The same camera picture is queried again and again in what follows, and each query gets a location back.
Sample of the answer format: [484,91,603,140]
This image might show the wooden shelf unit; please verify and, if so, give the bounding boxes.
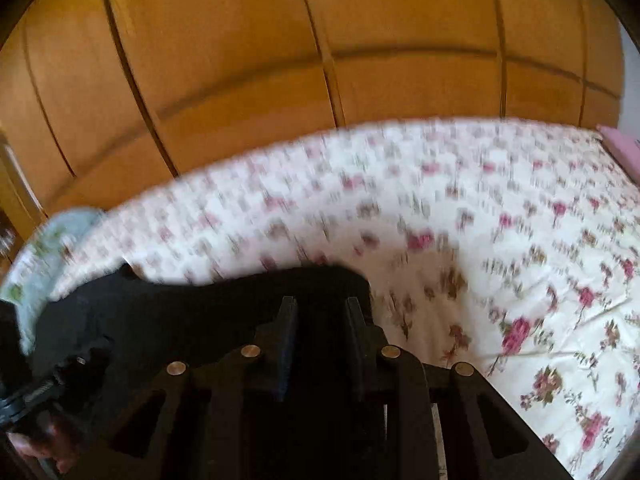
[0,130,47,266]

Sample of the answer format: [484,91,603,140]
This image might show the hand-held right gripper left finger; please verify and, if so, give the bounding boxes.
[95,296,300,480]

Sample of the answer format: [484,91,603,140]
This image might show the floral bedsheet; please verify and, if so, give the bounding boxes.
[10,116,640,480]

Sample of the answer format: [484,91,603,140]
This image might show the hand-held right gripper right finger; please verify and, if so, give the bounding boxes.
[345,297,573,480]

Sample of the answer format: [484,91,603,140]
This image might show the black embroidered pants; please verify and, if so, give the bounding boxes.
[22,262,375,416]

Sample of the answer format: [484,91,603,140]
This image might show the wooden wardrobe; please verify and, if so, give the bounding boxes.
[0,0,627,217]

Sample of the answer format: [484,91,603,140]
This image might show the person's left hand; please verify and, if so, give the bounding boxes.
[9,410,81,476]

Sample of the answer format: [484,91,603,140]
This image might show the pink cushion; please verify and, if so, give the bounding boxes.
[596,125,640,181]

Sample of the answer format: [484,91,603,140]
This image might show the pale blue floral pillow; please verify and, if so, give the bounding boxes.
[0,209,107,351]

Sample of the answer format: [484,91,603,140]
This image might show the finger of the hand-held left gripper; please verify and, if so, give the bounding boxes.
[55,337,118,386]

